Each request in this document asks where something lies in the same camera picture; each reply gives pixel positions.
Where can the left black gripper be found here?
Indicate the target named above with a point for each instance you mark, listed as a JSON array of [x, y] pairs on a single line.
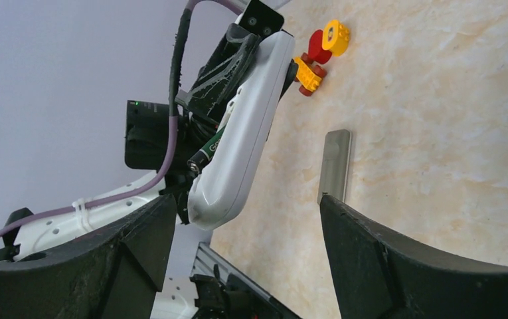
[[219, 78]]

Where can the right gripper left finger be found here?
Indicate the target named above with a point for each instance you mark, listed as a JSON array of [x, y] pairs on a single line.
[[112, 272]]

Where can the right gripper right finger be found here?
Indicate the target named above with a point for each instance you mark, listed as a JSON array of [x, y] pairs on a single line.
[[380, 273]]

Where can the white remote control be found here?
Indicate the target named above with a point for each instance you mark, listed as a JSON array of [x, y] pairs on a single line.
[[220, 193]]

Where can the dark green AA battery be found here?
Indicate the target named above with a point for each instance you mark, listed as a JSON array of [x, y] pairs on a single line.
[[204, 155]]

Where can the grey remote battery cover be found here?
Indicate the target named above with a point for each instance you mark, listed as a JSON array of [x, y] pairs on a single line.
[[335, 164]]

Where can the yellow toy car brick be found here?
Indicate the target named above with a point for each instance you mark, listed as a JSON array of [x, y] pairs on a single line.
[[309, 76]]

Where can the red toy cylinder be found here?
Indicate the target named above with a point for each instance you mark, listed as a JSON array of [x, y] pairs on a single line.
[[316, 52]]

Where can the yellow round toy brick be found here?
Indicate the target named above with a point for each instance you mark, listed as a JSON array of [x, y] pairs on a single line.
[[336, 37]]

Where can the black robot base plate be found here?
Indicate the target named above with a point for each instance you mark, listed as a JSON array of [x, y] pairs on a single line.
[[223, 291]]

